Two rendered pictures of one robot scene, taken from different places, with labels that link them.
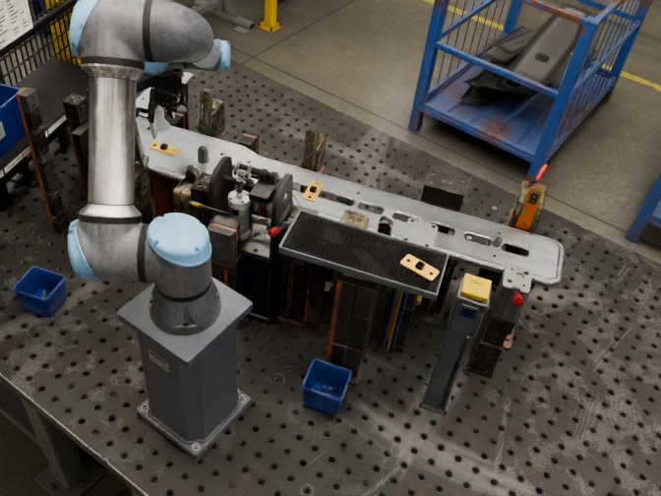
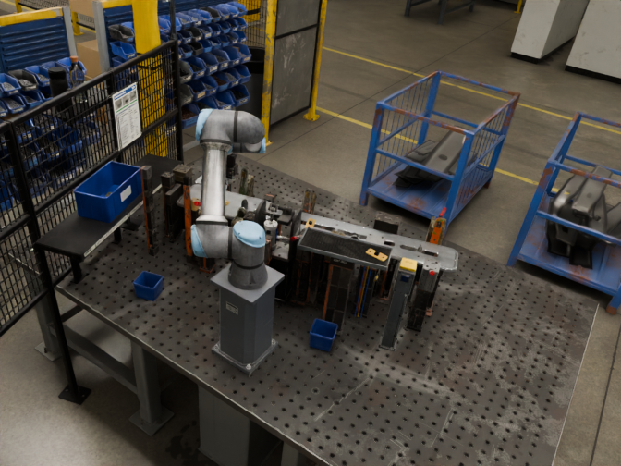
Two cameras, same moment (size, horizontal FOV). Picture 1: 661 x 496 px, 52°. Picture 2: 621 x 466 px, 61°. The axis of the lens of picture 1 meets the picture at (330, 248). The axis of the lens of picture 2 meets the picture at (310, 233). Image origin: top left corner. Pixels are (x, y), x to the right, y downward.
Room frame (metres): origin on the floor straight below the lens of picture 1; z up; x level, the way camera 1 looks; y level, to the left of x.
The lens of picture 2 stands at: (-0.63, 0.10, 2.43)
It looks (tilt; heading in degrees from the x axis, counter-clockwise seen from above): 35 degrees down; 359
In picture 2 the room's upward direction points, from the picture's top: 7 degrees clockwise
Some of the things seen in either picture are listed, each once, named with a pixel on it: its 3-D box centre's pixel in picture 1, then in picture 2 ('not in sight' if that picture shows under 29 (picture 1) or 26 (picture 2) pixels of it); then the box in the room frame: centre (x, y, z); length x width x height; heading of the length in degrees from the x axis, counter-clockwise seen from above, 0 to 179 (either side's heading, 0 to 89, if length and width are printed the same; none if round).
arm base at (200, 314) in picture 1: (184, 291); (248, 266); (0.92, 0.29, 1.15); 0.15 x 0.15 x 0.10
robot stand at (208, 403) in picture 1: (190, 362); (246, 314); (0.92, 0.29, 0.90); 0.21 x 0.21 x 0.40; 60
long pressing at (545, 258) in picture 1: (320, 192); (314, 225); (1.48, 0.05, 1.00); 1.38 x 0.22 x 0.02; 77
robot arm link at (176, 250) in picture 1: (177, 253); (247, 241); (0.92, 0.30, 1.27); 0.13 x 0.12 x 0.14; 96
